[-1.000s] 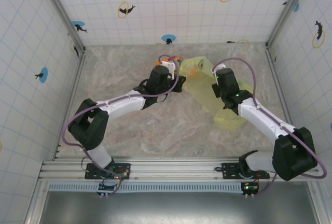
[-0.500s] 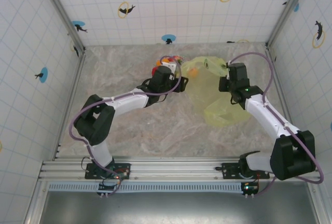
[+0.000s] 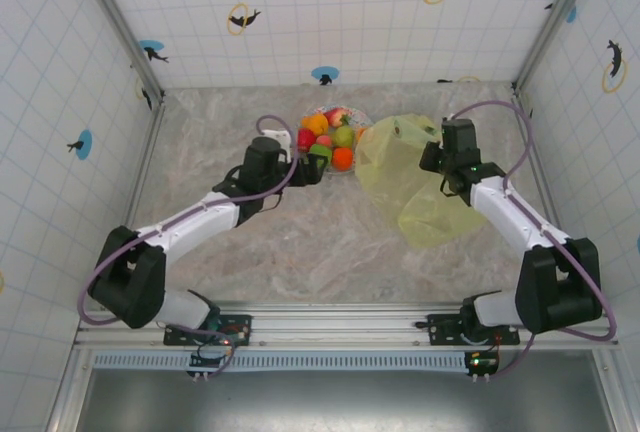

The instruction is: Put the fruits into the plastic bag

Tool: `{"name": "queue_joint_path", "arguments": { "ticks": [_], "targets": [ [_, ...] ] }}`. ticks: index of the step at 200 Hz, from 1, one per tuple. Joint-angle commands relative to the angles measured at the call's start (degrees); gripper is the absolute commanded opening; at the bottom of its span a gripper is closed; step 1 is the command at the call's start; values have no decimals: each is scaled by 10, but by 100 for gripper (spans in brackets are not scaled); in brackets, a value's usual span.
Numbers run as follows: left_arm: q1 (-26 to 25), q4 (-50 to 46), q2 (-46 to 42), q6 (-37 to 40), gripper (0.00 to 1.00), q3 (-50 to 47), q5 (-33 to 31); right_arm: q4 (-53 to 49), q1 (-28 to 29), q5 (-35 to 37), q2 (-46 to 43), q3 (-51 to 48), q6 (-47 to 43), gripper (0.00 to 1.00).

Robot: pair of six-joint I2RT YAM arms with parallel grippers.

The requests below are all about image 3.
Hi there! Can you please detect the green bell pepper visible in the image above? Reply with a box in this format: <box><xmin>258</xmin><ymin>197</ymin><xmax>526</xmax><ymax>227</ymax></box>
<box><xmin>308</xmin><ymin>144</ymin><xmax>334</xmax><ymax>166</ymax></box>

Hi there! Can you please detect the yellow translucent plastic bag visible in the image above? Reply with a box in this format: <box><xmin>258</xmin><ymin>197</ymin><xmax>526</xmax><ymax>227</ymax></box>
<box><xmin>354</xmin><ymin>112</ymin><xmax>489</xmax><ymax>251</ymax></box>

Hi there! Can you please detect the yellow green pear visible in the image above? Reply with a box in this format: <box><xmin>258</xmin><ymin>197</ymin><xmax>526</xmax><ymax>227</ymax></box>
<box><xmin>333</xmin><ymin>125</ymin><xmax>357</xmax><ymax>149</ymax></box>

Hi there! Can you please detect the orange yellow bell pepper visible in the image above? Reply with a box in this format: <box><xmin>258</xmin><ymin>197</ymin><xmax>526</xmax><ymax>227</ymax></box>
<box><xmin>301</xmin><ymin>112</ymin><xmax>330</xmax><ymax>136</ymax></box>

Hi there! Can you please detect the red strawberry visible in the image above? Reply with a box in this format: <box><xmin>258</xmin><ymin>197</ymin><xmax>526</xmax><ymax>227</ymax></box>
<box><xmin>323</xmin><ymin>107</ymin><xmax>351</xmax><ymax>129</ymax></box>

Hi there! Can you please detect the speckled white plate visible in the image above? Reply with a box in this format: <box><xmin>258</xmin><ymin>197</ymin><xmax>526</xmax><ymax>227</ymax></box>
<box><xmin>297</xmin><ymin>105</ymin><xmax>374</xmax><ymax>176</ymax></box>

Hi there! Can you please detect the grey metal sheet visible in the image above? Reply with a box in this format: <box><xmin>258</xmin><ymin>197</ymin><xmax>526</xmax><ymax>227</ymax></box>
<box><xmin>74</xmin><ymin>369</ymin><xmax>617</xmax><ymax>432</ymax></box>

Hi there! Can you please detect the aluminium frame post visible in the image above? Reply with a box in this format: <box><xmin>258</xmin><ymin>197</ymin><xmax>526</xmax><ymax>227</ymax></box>
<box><xmin>73</xmin><ymin>0</ymin><xmax>167</xmax><ymax>106</ymax></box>
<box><xmin>512</xmin><ymin>0</ymin><xmax>600</xmax><ymax>98</ymax></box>

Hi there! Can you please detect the aluminium mounting rail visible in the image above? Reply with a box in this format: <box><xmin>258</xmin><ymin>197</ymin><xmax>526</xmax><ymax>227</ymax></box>
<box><xmin>73</xmin><ymin>300</ymin><xmax>620</xmax><ymax>352</ymax></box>

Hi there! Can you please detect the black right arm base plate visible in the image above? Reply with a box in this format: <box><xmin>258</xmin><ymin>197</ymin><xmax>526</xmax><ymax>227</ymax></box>
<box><xmin>415</xmin><ymin>312</ymin><xmax>521</xmax><ymax>347</ymax></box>

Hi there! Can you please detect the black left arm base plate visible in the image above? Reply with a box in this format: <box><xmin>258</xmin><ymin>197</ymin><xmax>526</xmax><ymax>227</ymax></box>
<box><xmin>163</xmin><ymin>314</ymin><xmax>254</xmax><ymax>348</ymax></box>

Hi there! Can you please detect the white slotted cable duct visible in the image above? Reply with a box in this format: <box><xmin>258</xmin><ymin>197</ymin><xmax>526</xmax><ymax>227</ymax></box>
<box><xmin>92</xmin><ymin>351</ymin><xmax>474</xmax><ymax>371</ymax></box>

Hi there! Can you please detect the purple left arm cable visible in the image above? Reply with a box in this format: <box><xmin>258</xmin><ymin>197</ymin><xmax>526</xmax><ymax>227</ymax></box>
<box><xmin>75</xmin><ymin>114</ymin><xmax>297</xmax><ymax>379</ymax></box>

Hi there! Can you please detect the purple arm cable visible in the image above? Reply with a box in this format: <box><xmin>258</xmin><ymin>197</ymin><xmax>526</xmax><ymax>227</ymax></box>
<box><xmin>75</xmin><ymin>114</ymin><xmax>297</xmax><ymax>379</ymax></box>
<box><xmin>451</xmin><ymin>99</ymin><xmax>620</xmax><ymax>379</ymax></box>

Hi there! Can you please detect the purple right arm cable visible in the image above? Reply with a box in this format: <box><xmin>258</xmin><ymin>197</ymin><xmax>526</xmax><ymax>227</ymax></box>
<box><xmin>451</xmin><ymin>99</ymin><xmax>620</xmax><ymax>379</ymax></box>

